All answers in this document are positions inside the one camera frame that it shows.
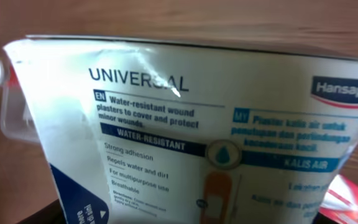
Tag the clear plastic container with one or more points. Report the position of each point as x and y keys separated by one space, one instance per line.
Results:
x=15 y=120

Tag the white medicine box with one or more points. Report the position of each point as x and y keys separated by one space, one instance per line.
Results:
x=136 y=131

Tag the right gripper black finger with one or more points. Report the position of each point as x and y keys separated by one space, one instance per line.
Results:
x=51 y=214

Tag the red medicine box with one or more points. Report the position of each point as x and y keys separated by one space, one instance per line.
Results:
x=340 y=204

